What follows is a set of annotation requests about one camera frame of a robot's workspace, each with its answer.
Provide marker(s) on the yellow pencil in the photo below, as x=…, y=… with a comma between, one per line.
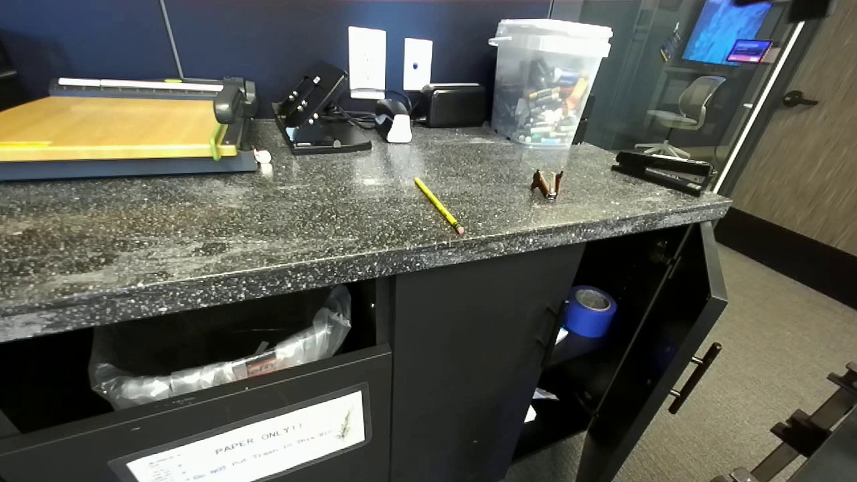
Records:
x=438, y=205

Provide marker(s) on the white tape dispenser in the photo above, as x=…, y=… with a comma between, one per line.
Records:
x=398, y=126

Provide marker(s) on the small dark red clip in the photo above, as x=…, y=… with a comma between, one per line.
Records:
x=548, y=184

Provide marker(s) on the black rectangular box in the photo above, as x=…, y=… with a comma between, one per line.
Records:
x=453, y=104

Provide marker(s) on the blue tape roll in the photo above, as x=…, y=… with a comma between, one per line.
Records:
x=589, y=311

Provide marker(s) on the small white object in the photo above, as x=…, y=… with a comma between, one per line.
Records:
x=263, y=161

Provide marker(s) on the clear plastic container of batteries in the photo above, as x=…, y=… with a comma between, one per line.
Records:
x=545, y=89

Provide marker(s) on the clear trash bag in bin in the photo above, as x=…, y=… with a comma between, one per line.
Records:
x=224, y=363

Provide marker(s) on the black stapler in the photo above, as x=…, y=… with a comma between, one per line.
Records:
x=659, y=167

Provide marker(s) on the open black cabinet door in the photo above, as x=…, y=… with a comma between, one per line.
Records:
x=652, y=377

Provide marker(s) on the grey office chair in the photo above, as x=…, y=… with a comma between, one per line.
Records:
x=686, y=108

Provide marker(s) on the paper cutter with yellow board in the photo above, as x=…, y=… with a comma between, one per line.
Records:
x=109, y=124

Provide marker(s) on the blue lit monitor screen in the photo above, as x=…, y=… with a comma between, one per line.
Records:
x=723, y=30

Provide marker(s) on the black room door lever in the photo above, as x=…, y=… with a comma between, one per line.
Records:
x=797, y=97

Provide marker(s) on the black trash drawer front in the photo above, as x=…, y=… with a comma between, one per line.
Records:
x=80, y=445

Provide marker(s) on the small white wall plate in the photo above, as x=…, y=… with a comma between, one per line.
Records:
x=415, y=62

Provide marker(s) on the tall white wall plate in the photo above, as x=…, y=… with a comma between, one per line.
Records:
x=367, y=61

